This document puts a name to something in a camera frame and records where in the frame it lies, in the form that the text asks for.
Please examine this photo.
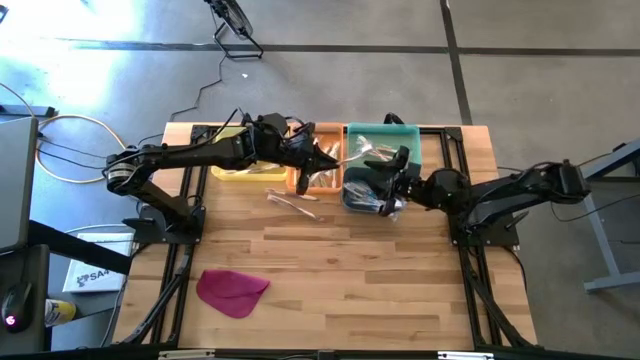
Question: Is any black computer mouse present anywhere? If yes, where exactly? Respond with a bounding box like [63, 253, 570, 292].
[0, 281, 34, 335]

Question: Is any purple toothbrush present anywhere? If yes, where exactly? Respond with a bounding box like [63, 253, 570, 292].
[266, 187, 320, 202]
[234, 162, 282, 175]
[266, 194, 325, 222]

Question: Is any orange plastic bin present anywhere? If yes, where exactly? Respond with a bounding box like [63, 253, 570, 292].
[286, 122, 345, 195]

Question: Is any silver bracket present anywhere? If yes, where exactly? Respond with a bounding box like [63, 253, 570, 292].
[157, 349, 217, 360]
[436, 350, 496, 360]

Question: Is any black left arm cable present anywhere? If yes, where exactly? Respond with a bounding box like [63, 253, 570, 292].
[144, 107, 242, 151]

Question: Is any black fan cable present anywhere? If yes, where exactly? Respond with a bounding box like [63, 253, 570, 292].
[135, 53, 226, 149]

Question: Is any black floor fan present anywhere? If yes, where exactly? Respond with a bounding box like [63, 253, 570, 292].
[203, 0, 265, 60]

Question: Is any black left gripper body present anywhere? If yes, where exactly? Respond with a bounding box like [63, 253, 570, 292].
[247, 129, 321, 195]

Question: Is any small dark teal bin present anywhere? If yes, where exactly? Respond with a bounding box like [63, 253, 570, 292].
[341, 167, 407, 215]

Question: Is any yellow plastic bin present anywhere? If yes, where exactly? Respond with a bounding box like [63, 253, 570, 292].
[210, 124, 290, 182]

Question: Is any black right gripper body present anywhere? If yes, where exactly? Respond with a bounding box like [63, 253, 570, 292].
[380, 146, 426, 217]

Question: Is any black desk bar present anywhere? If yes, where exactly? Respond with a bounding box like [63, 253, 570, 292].
[27, 218, 135, 277]

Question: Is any white printed box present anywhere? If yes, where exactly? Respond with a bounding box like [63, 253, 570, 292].
[62, 230, 136, 295]

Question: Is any yellow extension cable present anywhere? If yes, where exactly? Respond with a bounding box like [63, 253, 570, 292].
[0, 82, 136, 185]

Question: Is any blue toothbrush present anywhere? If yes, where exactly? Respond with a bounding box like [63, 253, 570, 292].
[347, 193, 385, 213]
[348, 179, 389, 201]
[345, 185, 386, 209]
[384, 197, 407, 222]

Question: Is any grey metal table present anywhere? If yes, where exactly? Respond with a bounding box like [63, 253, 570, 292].
[552, 137, 640, 295]

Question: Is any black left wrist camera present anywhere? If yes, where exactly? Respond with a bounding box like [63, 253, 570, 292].
[257, 112, 290, 135]

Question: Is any dark desk top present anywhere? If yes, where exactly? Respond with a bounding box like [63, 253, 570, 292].
[0, 243, 52, 354]

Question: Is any light turquoise plastic bin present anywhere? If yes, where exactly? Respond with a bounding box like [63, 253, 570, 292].
[346, 122, 422, 171]

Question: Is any black floor cable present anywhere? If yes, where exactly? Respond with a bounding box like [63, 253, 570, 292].
[549, 192, 640, 224]

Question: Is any magenta cloth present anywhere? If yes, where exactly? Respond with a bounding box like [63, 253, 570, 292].
[195, 268, 272, 320]

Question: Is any yellow spray can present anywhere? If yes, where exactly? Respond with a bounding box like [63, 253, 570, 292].
[43, 298, 78, 328]

